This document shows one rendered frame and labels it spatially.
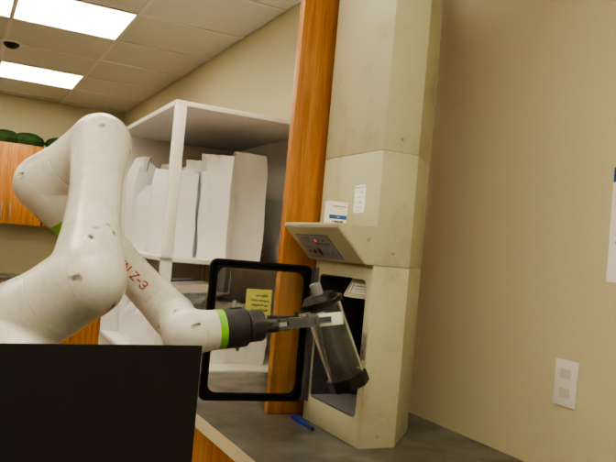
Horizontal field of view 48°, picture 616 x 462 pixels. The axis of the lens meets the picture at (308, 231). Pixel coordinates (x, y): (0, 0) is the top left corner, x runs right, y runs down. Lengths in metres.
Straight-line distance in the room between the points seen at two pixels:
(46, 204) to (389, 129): 0.86
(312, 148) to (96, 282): 1.13
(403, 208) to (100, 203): 0.86
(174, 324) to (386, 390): 0.61
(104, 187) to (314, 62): 1.03
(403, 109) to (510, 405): 0.86
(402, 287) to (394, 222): 0.17
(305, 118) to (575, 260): 0.87
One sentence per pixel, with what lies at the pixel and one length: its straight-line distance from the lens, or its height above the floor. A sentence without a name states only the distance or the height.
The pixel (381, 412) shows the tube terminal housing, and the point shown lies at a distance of 1.87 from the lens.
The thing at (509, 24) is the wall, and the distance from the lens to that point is 2.21.
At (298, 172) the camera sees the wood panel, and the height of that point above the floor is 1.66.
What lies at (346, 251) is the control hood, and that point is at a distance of 1.81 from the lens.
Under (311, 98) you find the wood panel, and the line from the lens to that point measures 2.14.
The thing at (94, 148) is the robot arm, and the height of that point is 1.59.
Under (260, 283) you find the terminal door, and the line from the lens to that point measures 2.00.
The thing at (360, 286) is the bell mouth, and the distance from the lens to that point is 1.90.
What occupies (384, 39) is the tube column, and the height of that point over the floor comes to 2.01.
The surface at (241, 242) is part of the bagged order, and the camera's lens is 3.11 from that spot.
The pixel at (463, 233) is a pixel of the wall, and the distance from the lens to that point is 2.19.
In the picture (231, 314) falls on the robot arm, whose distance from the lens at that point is 1.59.
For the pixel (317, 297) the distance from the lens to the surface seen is 1.68.
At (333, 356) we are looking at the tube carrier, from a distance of 1.69.
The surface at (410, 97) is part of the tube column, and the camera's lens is 1.88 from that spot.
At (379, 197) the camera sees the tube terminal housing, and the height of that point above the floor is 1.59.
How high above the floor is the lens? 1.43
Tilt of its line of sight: 2 degrees up
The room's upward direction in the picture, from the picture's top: 5 degrees clockwise
